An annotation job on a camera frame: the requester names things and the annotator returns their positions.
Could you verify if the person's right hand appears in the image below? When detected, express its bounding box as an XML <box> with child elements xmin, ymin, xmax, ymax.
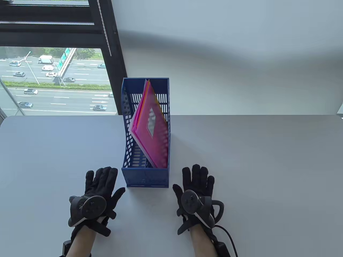
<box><xmin>173</xmin><ymin>164</ymin><xmax>216</xmax><ymax>235</ymax></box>

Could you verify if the person's left hand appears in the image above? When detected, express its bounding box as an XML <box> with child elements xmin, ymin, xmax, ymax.
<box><xmin>68</xmin><ymin>167</ymin><xmax>126</xmax><ymax>237</ymax></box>

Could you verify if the person's right forearm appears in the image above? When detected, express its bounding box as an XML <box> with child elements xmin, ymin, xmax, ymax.
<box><xmin>189</xmin><ymin>224</ymin><xmax>218</xmax><ymax>257</ymax></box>

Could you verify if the person's left forearm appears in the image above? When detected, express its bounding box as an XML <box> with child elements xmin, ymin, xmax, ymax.
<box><xmin>65</xmin><ymin>226</ymin><xmax>97</xmax><ymax>257</ymax></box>

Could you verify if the black controller on right glove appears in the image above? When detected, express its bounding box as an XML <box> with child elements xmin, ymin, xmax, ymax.
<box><xmin>181</xmin><ymin>190</ymin><xmax>225</xmax><ymax>229</ymax></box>

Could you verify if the black controller on glove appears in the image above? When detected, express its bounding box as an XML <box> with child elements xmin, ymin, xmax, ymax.
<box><xmin>68</xmin><ymin>195</ymin><xmax>107</xmax><ymax>228</ymax></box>
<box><xmin>181</xmin><ymin>190</ymin><xmax>225</xmax><ymax>229</ymax></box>

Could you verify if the black controller on left glove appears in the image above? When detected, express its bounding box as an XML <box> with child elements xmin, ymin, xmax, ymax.
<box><xmin>68</xmin><ymin>195</ymin><xmax>107</xmax><ymax>228</ymax></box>

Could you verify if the blue plastic file holder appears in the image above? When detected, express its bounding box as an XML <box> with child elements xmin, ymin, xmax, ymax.
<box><xmin>121</xmin><ymin>78</ymin><xmax>171</xmax><ymax>188</ymax></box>

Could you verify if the pale pink folder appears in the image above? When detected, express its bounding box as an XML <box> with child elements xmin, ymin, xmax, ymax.
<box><xmin>128</xmin><ymin>115</ymin><xmax>158</xmax><ymax>168</ymax></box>

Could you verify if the pink translucent folder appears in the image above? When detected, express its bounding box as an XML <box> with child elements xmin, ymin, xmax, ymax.
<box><xmin>133</xmin><ymin>80</ymin><xmax>169</xmax><ymax>169</ymax></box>

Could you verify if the black cable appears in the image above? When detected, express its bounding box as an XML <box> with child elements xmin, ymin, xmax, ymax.
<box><xmin>214</xmin><ymin>225</ymin><xmax>239</xmax><ymax>257</ymax></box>

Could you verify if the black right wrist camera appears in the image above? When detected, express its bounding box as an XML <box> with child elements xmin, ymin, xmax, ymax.
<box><xmin>214</xmin><ymin>240</ymin><xmax>231</xmax><ymax>257</ymax></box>

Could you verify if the white bead blind cord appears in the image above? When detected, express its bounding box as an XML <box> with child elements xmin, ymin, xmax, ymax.
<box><xmin>97</xmin><ymin>0</ymin><xmax>112</xmax><ymax>57</ymax></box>

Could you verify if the black window frame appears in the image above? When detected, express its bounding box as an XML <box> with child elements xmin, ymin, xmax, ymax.
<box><xmin>0</xmin><ymin>0</ymin><xmax>128</xmax><ymax>116</ymax></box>

